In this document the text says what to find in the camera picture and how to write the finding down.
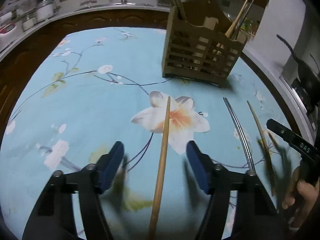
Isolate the dark wooden chopstick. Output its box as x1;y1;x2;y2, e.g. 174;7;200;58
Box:
247;100;276;196

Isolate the steel chopstick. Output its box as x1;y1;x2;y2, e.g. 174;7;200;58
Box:
223;97;256;172
231;0;254;40
223;97;253;172

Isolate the wooden chopstick pair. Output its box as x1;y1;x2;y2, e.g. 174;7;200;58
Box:
148;97;171;239

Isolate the person's right hand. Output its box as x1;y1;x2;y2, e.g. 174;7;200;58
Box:
281;167;319;229

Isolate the gas stove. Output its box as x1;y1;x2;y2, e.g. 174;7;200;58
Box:
279;75;317;142

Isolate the floral blue tablecloth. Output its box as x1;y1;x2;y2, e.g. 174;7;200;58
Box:
1;28;288;239

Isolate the wooden utensil holder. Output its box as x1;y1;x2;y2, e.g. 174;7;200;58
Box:
162;0;248;86

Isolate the glass jar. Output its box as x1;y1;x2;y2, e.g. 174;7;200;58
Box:
22;15;36;31

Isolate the white round cooker pot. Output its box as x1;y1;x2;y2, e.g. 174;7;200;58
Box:
35;0;54;23

